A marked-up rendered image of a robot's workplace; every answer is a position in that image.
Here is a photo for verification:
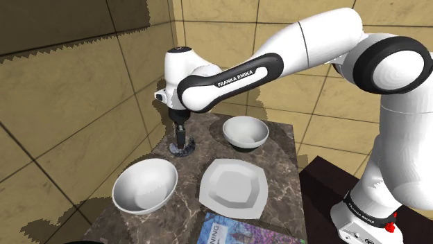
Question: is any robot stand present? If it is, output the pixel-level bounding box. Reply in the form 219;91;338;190
298;155;433;244

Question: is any blue and purple book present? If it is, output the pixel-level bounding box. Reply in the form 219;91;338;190
196;211;305;244

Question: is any white square plate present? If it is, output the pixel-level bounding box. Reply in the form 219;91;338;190
198;157;269;220

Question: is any large white bowl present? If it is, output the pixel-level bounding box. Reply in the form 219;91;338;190
112;157;179;216

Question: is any small white bowl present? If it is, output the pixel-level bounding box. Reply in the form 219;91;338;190
222;116;270;153

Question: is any brown marble table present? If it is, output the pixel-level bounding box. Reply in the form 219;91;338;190
80;111;309;244

